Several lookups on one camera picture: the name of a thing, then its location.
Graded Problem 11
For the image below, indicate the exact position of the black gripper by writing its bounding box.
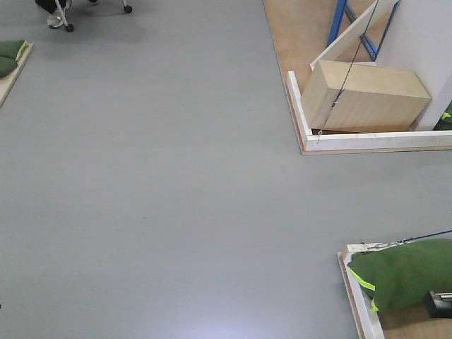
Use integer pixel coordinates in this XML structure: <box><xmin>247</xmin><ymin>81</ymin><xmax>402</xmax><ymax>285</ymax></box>
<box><xmin>424</xmin><ymin>290</ymin><xmax>452</xmax><ymax>319</ymax></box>

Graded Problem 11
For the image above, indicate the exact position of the large green sandbag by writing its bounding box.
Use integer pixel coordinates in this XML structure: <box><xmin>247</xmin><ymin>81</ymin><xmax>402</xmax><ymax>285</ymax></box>
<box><xmin>347</xmin><ymin>239</ymin><xmax>451</xmax><ymax>312</ymax></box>

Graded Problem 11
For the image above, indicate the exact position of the plywood platform near right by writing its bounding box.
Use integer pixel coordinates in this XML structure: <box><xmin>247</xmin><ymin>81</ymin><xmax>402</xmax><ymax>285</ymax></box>
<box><xmin>337</xmin><ymin>243</ymin><xmax>451</xmax><ymax>338</ymax></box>

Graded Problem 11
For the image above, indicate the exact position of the light wooden box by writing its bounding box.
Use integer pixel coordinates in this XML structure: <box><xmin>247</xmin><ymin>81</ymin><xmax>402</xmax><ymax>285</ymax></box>
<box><xmin>302</xmin><ymin>60</ymin><xmax>432</xmax><ymax>133</ymax></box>

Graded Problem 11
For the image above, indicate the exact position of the plywood base platform far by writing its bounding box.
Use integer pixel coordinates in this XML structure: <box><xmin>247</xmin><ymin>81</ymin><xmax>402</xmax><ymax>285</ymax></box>
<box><xmin>262</xmin><ymin>0</ymin><xmax>452</xmax><ymax>155</ymax></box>

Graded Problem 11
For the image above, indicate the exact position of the chair leg with caster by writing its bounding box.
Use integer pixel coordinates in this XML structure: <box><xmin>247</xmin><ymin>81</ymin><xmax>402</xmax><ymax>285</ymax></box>
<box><xmin>54</xmin><ymin>0</ymin><xmax>74</xmax><ymax>32</ymax></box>

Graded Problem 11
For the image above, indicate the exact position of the person's shoe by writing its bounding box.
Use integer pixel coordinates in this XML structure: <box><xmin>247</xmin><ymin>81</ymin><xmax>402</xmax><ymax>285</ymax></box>
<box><xmin>47</xmin><ymin>14</ymin><xmax>64</xmax><ymax>29</ymax></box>

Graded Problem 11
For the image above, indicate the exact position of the plywood platform left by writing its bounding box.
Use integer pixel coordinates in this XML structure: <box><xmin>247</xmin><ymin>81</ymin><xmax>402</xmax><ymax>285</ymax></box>
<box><xmin>0</xmin><ymin>44</ymin><xmax>34</xmax><ymax>107</ymax></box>

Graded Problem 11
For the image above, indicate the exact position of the green sandbag left lower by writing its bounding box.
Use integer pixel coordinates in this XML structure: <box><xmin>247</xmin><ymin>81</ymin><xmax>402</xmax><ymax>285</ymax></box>
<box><xmin>0</xmin><ymin>56</ymin><xmax>18</xmax><ymax>78</ymax></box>

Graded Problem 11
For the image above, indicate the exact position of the green sandbag left upper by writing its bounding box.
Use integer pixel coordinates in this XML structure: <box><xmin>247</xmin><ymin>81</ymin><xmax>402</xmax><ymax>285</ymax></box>
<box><xmin>0</xmin><ymin>40</ymin><xmax>28</xmax><ymax>61</ymax></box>

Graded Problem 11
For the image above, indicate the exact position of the white wooden border frame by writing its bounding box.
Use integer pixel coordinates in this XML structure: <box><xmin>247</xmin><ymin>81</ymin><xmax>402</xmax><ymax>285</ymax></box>
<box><xmin>286</xmin><ymin>70</ymin><xmax>451</xmax><ymax>154</ymax></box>

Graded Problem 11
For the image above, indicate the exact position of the dark blue rope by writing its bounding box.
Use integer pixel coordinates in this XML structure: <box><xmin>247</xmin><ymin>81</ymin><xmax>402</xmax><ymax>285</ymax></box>
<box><xmin>316</xmin><ymin>0</ymin><xmax>383</xmax><ymax>144</ymax></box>

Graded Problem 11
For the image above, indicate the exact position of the blue metal frame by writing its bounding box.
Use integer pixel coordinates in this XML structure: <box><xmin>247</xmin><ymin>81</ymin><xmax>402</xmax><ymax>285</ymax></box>
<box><xmin>326</xmin><ymin>1</ymin><xmax>399</xmax><ymax>61</ymax></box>

